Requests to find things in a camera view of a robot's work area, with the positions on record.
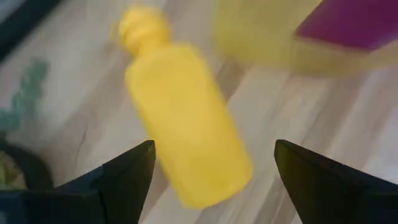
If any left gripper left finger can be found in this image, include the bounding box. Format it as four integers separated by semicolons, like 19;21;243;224
0;139;157;224

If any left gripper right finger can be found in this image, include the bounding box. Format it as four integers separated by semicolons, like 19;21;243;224
273;139;398;224

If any yellow plastic bottle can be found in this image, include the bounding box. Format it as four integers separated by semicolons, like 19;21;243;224
111;4;254;210

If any purple plastic bottle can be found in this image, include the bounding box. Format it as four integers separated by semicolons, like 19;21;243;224
294;0;398;52

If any yellow translucent plastic bin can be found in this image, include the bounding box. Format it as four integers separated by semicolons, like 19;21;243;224
213;0;398;78

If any potted succulent plant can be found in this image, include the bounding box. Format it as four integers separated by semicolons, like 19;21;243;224
0;58;54;191

